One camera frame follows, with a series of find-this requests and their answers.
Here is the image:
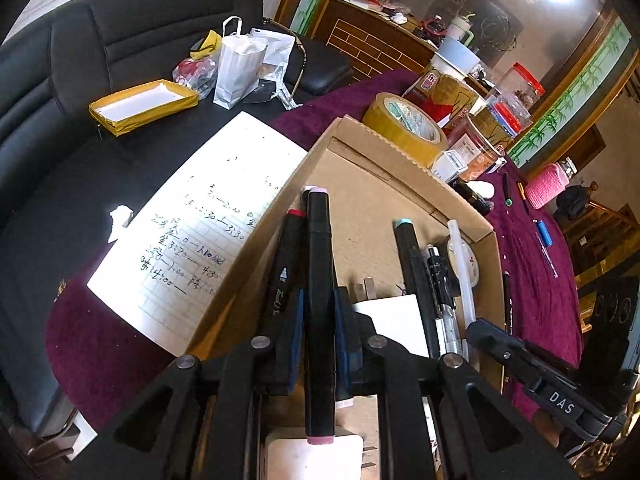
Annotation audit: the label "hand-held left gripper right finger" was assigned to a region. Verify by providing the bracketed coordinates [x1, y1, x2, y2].
[334, 287, 576, 480]

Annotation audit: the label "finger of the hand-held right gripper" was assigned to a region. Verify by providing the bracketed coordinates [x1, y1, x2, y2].
[465, 319, 546, 386]

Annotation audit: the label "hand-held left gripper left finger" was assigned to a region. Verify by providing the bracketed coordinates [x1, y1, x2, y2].
[67, 287, 307, 480]

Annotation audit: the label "black marker pale pink cap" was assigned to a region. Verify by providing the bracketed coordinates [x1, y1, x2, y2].
[302, 186, 337, 447]

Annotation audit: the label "white power adapter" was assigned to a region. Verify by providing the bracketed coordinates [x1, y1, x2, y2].
[350, 280, 431, 361]
[264, 432, 365, 480]

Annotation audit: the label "black marker red cap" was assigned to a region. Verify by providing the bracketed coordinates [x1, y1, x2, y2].
[267, 208, 308, 341]

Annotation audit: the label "black clear barrel pen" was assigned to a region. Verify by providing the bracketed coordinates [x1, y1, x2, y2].
[425, 244, 463, 358]

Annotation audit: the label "cardboard box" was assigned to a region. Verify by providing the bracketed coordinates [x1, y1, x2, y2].
[185, 116, 506, 480]

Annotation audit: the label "thin black pen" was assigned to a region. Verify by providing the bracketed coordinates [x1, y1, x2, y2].
[501, 271, 513, 336]

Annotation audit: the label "maroon tablecloth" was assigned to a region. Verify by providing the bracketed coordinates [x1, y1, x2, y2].
[45, 67, 586, 433]

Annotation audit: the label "clear white pen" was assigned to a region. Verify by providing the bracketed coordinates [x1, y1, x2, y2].
[446, 219, 477, 326]

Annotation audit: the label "white round disc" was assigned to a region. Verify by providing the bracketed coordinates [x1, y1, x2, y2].
[446, 237, 482, 288]

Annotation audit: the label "black marker light blue cap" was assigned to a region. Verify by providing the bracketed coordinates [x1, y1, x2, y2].
[392, 217, 441, 361]

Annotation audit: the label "handwritten notebook paper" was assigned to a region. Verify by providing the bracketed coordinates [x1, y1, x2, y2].
[86, 111, 309, 356]

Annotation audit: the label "small black item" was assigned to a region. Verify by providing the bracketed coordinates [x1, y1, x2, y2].
[455, 180, 493, 216]

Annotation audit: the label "dark bag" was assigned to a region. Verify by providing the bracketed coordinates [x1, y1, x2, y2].
[555, 185, 598, 221]

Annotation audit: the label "pink thread cone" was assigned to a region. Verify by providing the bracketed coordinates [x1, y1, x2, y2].
[524, 162, 571, 211]

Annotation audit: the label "small white box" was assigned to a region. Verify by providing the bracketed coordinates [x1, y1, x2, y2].
[431, 150, 473, 183]

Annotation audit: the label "clear jar gold orange label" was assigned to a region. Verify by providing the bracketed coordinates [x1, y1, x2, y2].
[457, 112, 508, 181]

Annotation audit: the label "crumpled white paper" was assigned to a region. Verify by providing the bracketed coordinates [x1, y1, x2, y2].
[108, 205, 135, 243]

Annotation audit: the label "yellow packing tape roll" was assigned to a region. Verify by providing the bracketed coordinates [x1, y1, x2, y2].
[361, 92, 449, 168]

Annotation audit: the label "clear box red blue contents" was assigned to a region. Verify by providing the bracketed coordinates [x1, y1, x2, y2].
[482, 87, 533, 138]

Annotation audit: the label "white paper bag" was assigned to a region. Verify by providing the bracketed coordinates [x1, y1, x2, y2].
[213, 16, 268, 110]

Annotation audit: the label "gold red food box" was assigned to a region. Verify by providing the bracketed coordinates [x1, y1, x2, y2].
[402, 67, 481, 121]

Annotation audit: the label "clear jar red lid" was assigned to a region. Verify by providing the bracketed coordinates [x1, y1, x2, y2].
[497, 61, 546, 106]

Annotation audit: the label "yellow cardboard tray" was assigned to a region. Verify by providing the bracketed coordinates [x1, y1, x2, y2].
[88, 79, 200, 137]

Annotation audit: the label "plastic bag red items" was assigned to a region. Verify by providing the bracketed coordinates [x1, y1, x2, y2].
[172, 56, 218, 101]

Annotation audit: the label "white clear plastic pouch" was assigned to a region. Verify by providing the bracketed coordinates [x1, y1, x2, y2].
[250, 27, 297, 96]

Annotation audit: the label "wooden cabinet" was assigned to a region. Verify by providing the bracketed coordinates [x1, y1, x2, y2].
[320, 0, 441, 81]

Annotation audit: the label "yellow black pouch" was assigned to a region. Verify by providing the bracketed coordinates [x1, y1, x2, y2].
[189, 30, 223, 61]

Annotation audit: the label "light blue bowl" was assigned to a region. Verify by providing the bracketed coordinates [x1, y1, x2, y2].
[436, 35, 481, 73]

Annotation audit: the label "white green cup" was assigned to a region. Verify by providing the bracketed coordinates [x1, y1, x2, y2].
[446, 12, 476, 43]

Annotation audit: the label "black leather sofa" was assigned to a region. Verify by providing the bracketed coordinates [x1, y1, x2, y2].
[0, 0, 356, 441]

